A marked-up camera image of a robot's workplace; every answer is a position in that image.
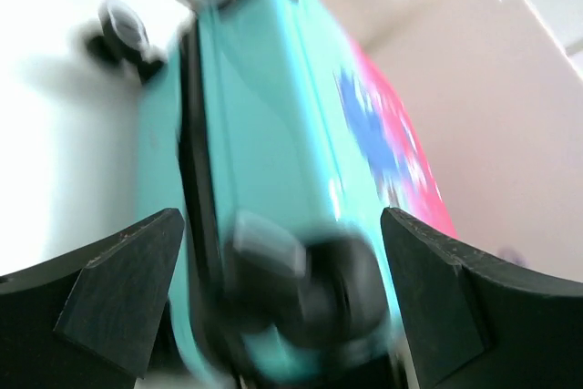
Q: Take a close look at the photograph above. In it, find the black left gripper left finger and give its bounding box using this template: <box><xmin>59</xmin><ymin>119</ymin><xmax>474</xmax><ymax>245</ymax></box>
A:
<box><xmin>1</xmin><ymin>209</ymin><xmax>184</xmax><ymax>389</ymax></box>

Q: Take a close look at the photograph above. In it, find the pink and teal suitcase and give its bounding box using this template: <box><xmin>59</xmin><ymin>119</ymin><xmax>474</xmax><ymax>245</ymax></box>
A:
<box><xmin>87</xmin><ymin>0</ymin><xmax>454</xmax><ymax>388</ymax></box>

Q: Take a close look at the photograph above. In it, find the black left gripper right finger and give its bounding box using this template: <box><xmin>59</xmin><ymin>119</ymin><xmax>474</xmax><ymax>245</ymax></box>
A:
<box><xmin>381</xmin><ymin>208</ymin><xmax>582</xmax><ymax>389</ymax></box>

